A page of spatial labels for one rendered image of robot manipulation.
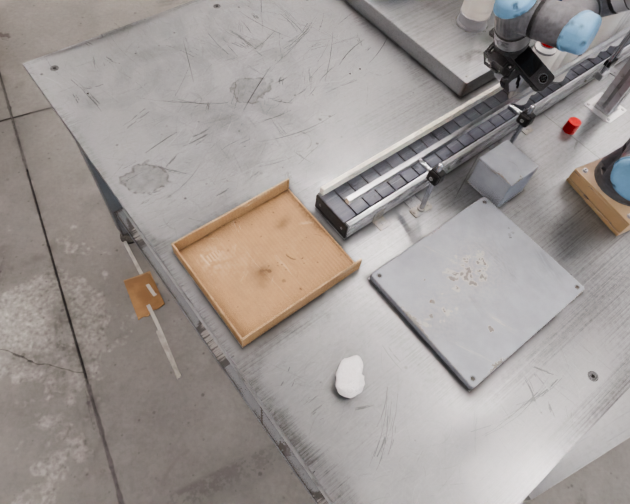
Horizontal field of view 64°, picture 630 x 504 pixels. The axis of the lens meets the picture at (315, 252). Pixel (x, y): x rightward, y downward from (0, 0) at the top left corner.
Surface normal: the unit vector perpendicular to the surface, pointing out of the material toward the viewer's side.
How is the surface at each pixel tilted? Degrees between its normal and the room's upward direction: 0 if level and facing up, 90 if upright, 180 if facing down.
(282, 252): 0
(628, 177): 95
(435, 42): 0
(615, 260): 0
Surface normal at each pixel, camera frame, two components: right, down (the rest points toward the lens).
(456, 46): 0.07, -0.50
